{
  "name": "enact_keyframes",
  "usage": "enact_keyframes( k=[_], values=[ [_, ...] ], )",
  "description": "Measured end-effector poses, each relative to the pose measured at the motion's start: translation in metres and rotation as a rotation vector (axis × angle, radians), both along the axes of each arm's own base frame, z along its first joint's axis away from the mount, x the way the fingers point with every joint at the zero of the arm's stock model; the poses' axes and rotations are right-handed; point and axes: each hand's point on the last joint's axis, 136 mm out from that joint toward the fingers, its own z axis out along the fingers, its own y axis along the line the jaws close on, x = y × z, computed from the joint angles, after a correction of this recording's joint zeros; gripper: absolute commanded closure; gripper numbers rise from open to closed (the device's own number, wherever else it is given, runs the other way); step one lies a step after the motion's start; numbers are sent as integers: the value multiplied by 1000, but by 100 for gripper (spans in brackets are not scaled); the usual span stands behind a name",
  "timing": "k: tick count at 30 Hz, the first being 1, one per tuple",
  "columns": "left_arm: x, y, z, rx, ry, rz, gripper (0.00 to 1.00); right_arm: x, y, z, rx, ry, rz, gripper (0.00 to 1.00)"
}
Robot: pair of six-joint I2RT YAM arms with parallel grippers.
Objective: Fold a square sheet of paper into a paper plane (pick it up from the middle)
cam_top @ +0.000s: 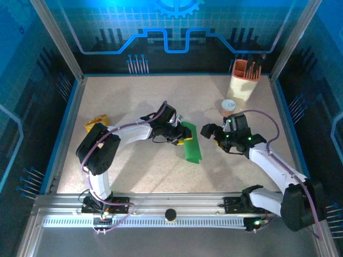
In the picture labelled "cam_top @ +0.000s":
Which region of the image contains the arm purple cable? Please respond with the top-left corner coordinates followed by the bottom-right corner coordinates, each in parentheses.
top-left (240, 109), bottom-right (321, 239)
top-left (79, 100), bottom-right (169, 236)

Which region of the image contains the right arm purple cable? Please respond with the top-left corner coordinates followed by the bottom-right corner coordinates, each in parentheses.
top-left (240, 109), bottom-right (321, 239)

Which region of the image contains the small tin can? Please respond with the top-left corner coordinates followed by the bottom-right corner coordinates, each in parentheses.
top-left (221, 99), bottom-right (237, 118)

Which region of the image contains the aluminium frame rail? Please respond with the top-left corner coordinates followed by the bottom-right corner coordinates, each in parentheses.
top-left (31, 192), bottom-right (322, 218)

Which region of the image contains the cream orange utensil holder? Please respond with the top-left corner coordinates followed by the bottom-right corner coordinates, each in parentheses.
top-left (226, 59), bottom-right (262, 102)

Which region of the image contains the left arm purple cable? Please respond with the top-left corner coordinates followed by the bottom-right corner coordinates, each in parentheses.
top-left (79, 100), bottom-right (169, 236)

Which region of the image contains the black controller box green LED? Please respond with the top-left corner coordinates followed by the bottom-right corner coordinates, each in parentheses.
top-left (93, 211), bottom-right (113, 222)
top-left (245, 217), bottom-right (265, 232)

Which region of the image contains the aluminium frame post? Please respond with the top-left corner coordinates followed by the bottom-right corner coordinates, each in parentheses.
top-left (269, 0), bottom-right (322, 82)
top-left (31, 0), bottom-right (87, 81)

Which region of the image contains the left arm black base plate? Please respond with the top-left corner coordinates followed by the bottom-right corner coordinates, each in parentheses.
top-left (81, 196), bottom-right (130, 215)

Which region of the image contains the yellow snack bag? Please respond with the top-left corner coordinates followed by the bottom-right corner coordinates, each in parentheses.
top-left (84, 114), bottom-right (109, 132)

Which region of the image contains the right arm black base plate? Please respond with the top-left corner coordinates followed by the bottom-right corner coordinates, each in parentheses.
top-left (223, 196), bottom-right (273, 215)

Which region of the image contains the white slotted cable duct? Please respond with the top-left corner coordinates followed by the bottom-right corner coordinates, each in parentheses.
top-left (42, 216), bottom-right (247, 230)

